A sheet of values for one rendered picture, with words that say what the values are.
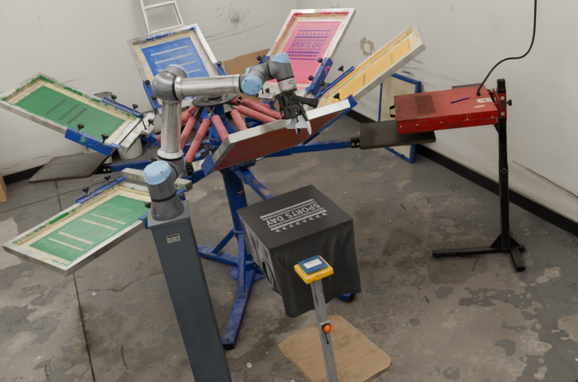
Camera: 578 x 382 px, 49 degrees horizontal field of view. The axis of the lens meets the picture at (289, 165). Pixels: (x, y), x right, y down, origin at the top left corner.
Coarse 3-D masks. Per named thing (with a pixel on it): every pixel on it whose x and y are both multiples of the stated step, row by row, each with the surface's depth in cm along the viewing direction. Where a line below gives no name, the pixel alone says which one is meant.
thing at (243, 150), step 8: (264, 136) 282; (272, 136) 290; (240, 144) 279; (248, 144) 287; (256, 144) 297; (264, 144) 306; (232, 152) 297; (240, 152) 306; (248, 152) 316; (256, 152) 328; (224, 160) 314; (232, 160) 325; (240, 160) 336; (216, 168) 332
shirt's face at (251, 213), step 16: (288, 192) 340; (304, 192) 337; (320, 192) 334; (240, 208) 332; (256, 208) 329; (272, 208) 326; (336, 208) 314; (256, 224) 313; (304, 224) 305; (320, 224) 303; (336, 224) 300; (272, 240) 296; (288, 240) 294
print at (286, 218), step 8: (304, 200) 328; (312, 200) 326; (288, 208) 323; (296, 208) 321; (304, 208) 320; (312, 208) 318; (320, 208) 317; (264, 216) 319; (272, 216) 318; (280, 216) 316; (288, 216) 315; (296, 216) 314; (304, 216) 312; (312, 216) 311; (320, 216) 310; (272, 224) 311; (280, 224) 309; (288, 224) 308; (296, 224) 307
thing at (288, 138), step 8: (312, 120) 287; (320, 120) 295; (328, 120) 304; (304, 128) 303; (312, 128) 312; (280, 136) 300; (288, 136) 309; (296, 136) 319; (304, 136) 331; (272, 144) 316; (280, 144) 328; (288, 144) 339; (296, 144) 351; (264, 152) 339
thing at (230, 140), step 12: (324, 108) 282; (336, 108) 283; (276, 120) 275; (288, 120) 276; (240, 132) 270; (252, 132) 271; (264, 132) 272; (228, 144) 271; (300, 144) 358; (216, 156) 303
